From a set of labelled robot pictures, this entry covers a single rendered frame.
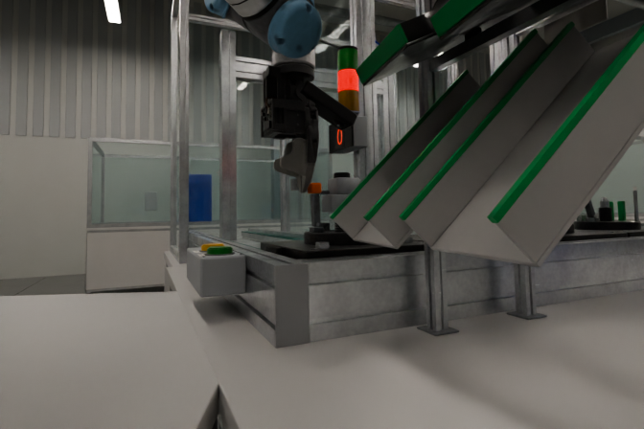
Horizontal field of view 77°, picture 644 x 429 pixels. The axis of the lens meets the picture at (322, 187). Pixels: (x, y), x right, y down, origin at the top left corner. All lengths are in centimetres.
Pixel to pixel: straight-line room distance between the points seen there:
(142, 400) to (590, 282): 76
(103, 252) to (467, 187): 536
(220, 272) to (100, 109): 829
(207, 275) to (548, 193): 49
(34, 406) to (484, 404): 39
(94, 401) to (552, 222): 40
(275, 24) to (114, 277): 521
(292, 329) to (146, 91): 851
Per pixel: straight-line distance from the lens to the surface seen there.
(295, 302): 53
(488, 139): 42
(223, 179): 174
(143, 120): 879
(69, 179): 874
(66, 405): 46
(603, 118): 32
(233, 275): 65
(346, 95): 97
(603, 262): 93
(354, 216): 51
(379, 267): 58
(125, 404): 44
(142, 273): 562
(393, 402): 40
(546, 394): 45
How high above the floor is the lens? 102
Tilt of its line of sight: 4 degrees up
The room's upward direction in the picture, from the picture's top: 1 degrees counter-clockwise
